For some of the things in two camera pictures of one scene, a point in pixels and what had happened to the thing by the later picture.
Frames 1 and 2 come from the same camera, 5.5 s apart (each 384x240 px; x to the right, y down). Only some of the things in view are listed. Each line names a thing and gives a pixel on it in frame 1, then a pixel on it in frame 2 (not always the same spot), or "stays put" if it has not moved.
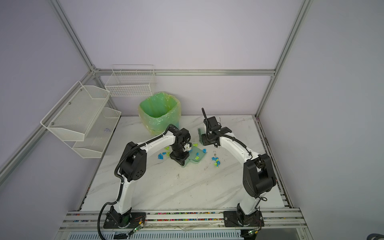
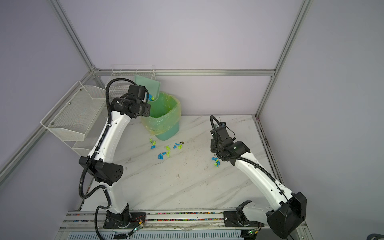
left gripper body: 178,154 -> 144,110
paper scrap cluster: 204,150 -> 150,97
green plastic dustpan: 195,154 -> 152,86
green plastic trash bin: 158,111 stays put
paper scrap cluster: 217,161 stays put
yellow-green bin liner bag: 158,110 stays put
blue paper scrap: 160,156 stays put
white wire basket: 131,80 stays put
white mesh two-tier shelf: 82,119 stays put
